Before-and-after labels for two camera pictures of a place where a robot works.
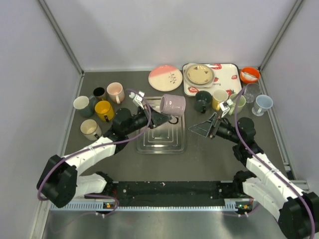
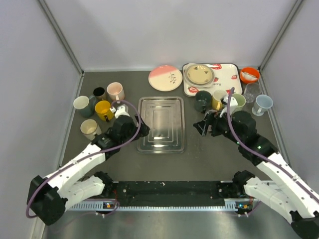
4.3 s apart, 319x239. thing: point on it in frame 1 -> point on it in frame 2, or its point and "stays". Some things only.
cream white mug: [90, 129] stays
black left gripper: [157, 118] -> [143, 131]
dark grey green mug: [203, 99] stays
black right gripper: [206, 129] stays
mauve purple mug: [173, 105] -> [126, 107]
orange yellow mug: [105, 111] stays
